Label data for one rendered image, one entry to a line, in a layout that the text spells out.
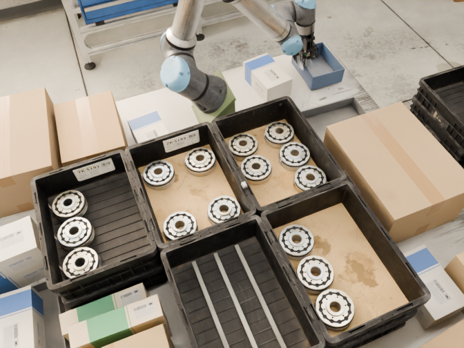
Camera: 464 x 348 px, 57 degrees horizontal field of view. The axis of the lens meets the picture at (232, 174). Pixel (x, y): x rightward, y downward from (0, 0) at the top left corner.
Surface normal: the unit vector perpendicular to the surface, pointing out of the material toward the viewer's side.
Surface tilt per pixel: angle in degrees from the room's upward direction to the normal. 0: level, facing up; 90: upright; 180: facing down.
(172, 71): 43
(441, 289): 0
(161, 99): 0
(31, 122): 0
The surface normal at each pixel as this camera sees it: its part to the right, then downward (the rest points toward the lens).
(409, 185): -0.04, -0.59
